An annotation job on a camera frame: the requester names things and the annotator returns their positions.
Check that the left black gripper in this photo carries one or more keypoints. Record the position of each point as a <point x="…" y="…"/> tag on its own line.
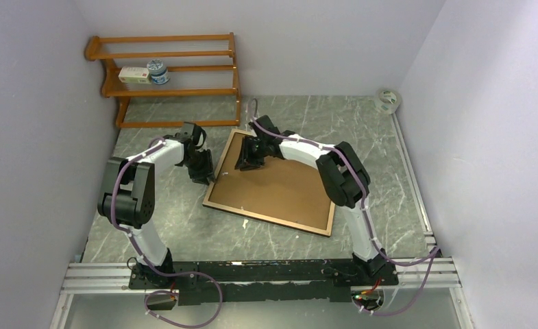
<point x="206" y="172"/>

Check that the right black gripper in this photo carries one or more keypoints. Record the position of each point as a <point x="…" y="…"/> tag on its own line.
<point x="246" y="161"/>

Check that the brown cardboard backing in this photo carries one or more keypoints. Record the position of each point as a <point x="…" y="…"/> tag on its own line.
<point x="273" y="190"/>

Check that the wooden picture frame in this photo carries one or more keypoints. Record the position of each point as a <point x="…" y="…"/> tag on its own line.
<point x="268" y="186"/>

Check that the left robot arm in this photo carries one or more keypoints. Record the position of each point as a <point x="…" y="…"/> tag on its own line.
<point x="128" y="194"/>

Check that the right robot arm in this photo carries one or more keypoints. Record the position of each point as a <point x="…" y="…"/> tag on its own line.
<point x="343" y="176"/>

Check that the wooden shelf rack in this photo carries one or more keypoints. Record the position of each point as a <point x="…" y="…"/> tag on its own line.
<point x="124" y="93"/>

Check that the blue white jar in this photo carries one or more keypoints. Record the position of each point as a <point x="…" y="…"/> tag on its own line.
<point x="158" y="71"/>

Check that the white red box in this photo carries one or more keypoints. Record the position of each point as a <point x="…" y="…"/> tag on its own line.
<point x="134" y="75"/>

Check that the clear tape roll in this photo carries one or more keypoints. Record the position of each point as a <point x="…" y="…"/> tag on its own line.
<point x="387" y="101"/>

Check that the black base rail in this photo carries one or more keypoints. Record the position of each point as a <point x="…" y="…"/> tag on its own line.
<point x="334" y="280"/>

